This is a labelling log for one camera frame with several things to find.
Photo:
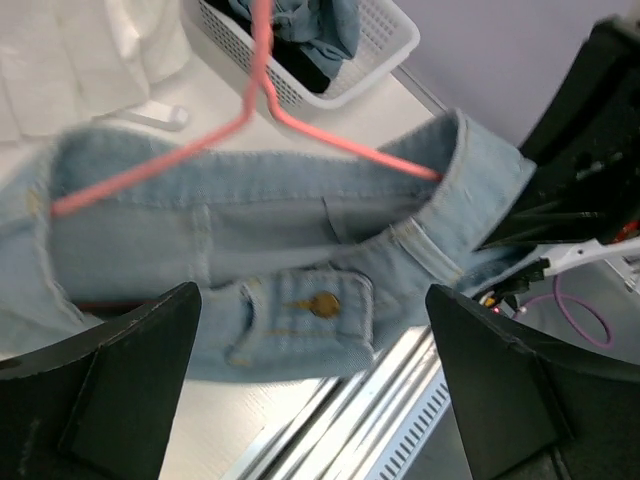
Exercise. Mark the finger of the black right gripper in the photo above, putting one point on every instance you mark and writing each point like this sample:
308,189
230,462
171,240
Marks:
586,148

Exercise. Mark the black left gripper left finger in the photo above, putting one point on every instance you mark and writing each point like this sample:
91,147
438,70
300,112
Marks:
101,404

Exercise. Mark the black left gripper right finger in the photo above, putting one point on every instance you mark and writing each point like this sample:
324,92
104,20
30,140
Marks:
530,406

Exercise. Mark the blue denim jeans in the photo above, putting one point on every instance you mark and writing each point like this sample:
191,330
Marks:
308,266

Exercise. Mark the light blue denim shirt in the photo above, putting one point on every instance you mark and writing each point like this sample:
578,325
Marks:
329,27

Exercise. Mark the white plastic basket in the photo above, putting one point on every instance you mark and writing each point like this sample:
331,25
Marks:
387,37

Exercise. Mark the white shirt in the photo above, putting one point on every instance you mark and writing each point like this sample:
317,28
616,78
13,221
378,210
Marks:
65,62

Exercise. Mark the white slotted cable duct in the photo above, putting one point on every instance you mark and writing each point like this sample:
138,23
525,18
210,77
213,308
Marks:
407,440

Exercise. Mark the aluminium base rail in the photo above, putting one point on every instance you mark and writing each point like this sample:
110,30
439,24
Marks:
344,422

